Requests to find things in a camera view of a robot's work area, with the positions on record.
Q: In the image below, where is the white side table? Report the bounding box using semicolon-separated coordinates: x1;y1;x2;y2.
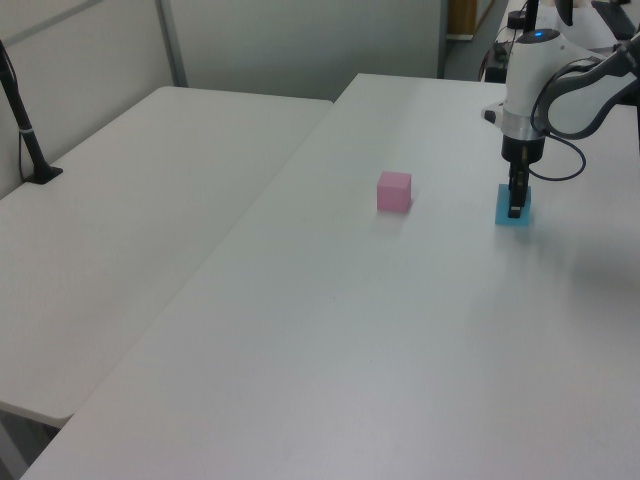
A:
0;85;335;430

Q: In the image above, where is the pink cube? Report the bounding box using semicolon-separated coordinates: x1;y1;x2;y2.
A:
375;170;414;212

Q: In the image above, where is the blue cube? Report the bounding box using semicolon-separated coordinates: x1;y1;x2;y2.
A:
494;183;533;228

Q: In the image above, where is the wooden door panel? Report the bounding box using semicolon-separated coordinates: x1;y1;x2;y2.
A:
447;0;496;40

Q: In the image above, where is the thin dark gripper cable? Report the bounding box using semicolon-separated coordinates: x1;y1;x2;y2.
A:
527;57;589;182

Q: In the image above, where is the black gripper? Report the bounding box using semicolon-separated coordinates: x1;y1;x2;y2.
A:
501;133;546;220

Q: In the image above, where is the black camera pole stand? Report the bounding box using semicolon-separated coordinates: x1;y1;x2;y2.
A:
0;38;65;187

